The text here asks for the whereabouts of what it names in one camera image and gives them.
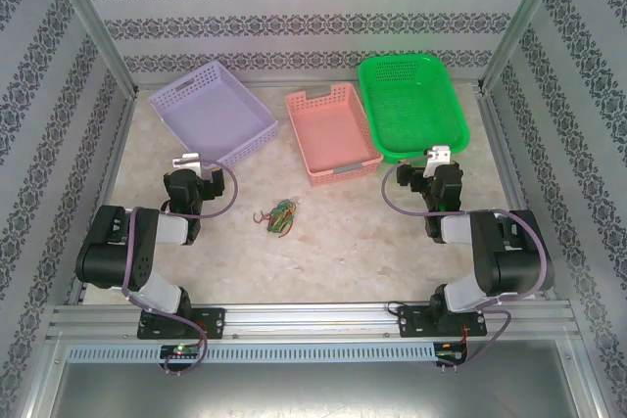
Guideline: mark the purple plastic basket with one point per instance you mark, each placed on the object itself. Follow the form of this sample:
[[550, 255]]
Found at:
[[215, 119]]

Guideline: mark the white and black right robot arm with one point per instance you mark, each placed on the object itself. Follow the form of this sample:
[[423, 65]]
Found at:
[[519, 261]]

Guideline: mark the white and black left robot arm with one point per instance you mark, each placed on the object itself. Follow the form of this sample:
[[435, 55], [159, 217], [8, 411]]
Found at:
[[112, 251]]

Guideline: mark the green plastic basket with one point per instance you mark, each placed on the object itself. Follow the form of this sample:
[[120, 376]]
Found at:
[[416, 109]]

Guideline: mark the pink plastic basket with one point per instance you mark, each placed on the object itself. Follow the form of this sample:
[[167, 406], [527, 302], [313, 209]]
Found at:
[[328, 134]]

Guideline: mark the small green controller board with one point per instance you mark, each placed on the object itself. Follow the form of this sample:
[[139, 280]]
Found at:
[[448, 354], [178, 351]]

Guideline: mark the grey metal shelf panel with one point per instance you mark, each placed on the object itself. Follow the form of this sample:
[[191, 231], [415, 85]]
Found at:
[[313, 388]]

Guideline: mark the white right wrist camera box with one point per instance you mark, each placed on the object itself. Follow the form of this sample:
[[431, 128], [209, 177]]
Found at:
[[437, 156]]

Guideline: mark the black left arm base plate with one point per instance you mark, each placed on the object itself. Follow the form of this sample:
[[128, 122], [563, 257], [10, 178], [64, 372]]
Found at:
[[215, 322]]

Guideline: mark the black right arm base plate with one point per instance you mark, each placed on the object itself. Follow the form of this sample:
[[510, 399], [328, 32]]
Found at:
[[409, 325]]

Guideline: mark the aluminium mounting rail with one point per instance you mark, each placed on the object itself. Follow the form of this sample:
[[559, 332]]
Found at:
[[303, 322]]

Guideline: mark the aluminium frame post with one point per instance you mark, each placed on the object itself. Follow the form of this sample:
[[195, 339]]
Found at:
[[523, 21], [92, 21]]

